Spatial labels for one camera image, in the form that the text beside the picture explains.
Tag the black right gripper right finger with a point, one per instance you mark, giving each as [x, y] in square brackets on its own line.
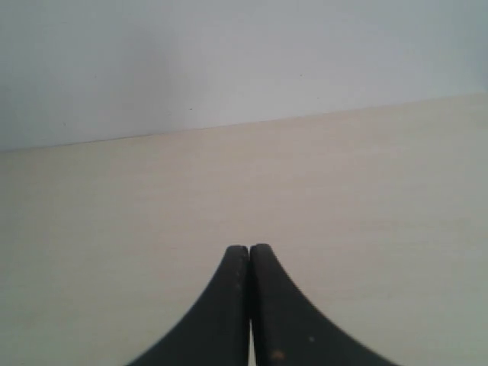
[287, 329]

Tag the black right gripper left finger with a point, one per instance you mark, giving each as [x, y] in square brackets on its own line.
[215, 331]

